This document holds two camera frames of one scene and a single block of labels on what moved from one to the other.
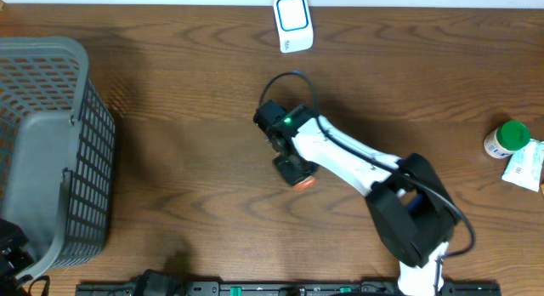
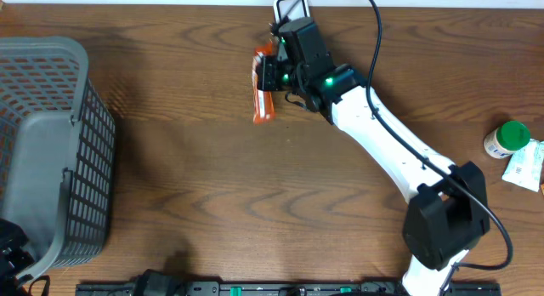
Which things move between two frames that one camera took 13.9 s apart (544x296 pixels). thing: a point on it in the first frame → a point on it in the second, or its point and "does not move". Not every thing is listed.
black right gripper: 288,174 → 265,65
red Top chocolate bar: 304,184 → 263,111
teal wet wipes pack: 524,167 does not move
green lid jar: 507,138 does not move
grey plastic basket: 57,150 does not move
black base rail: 277,289 does not move
